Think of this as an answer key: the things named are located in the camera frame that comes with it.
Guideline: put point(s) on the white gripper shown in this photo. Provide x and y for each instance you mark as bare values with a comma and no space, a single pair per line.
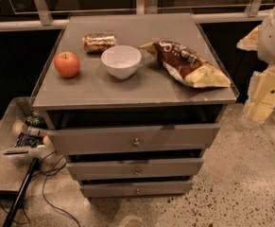
274,41

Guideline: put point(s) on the grey top drawer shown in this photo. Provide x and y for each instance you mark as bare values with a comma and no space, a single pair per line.
133,139

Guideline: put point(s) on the grey drawer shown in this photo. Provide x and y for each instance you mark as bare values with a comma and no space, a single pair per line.
111,190
133,139
133,169

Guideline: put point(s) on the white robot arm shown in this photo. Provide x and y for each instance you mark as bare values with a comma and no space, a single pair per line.
261,92

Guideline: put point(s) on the grey three-drawer cabinet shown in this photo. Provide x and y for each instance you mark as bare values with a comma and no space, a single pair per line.
151,97

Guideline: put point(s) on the grey bottom drawer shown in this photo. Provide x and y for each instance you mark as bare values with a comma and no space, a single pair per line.
111,190

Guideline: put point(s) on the grey middle drawer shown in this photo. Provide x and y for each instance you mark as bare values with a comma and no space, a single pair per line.
133,169

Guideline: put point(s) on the brown chip bag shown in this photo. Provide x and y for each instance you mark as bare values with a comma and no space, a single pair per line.
186,65

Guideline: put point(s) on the metal railing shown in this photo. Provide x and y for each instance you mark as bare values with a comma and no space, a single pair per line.
32,14

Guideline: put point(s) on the white bowl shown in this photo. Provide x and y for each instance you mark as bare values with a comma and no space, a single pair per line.
121,61

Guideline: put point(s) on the gold soda can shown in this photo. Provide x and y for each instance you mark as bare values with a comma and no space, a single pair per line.
98,42

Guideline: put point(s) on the red apple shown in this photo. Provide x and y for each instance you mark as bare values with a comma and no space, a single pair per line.
67,64

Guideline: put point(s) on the green snack bag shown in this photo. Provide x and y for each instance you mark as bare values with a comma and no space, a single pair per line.
35,120

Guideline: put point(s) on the white bottle in bin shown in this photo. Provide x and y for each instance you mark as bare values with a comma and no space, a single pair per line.
21,127

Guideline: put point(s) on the dark blue snack packet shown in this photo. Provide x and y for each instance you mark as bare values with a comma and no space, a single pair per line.
24,140

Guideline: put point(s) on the clear plastic bin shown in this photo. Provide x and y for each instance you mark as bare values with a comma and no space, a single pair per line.
19,109

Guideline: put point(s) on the black pole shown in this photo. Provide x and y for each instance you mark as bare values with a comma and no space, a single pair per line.
21,193

